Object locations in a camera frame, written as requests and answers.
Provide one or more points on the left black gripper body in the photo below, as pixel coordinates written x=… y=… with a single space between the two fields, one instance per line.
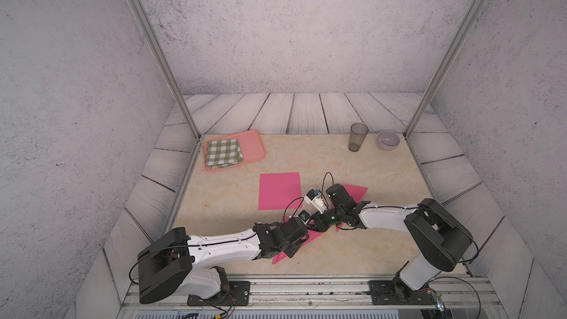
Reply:
x=291 y=250

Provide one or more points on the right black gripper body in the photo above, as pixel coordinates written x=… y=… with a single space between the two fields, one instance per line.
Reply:
x=329 y=217

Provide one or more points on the pink square paper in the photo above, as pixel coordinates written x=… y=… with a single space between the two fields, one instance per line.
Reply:
x=356 y=192

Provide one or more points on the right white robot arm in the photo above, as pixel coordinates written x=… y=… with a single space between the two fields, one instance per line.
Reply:
x=442 y=240

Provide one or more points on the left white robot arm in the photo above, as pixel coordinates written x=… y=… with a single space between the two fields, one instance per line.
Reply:
x=191 y=264

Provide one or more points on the grey translucent cup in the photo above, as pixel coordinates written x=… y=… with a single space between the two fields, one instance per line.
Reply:
x=357 y=135

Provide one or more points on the lilac bowl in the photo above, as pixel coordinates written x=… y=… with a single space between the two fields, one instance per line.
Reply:
x=388 y=140

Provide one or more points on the pink plastic tray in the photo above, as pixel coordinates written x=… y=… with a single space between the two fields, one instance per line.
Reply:
x=252 y=147

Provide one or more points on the green checkered cloth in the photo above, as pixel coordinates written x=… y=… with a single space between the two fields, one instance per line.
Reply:
x=223 y=153

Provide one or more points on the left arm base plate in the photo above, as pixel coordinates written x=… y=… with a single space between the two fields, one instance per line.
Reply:
x=237 y=296

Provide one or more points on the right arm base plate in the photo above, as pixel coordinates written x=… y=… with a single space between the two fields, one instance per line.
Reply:
x=397 y=293

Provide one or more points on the front aluminium rail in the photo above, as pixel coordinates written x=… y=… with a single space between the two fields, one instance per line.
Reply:
x=458 y=296

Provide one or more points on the right aluminium frame post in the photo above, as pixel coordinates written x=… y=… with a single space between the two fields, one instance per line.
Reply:
x=468 y=20

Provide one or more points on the aluminium frame post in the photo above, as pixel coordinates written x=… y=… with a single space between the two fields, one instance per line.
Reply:
x=468 y=20
x=144 y=24

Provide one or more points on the left aluminium frame post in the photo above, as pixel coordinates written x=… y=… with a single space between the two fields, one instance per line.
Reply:
x=144 y=24

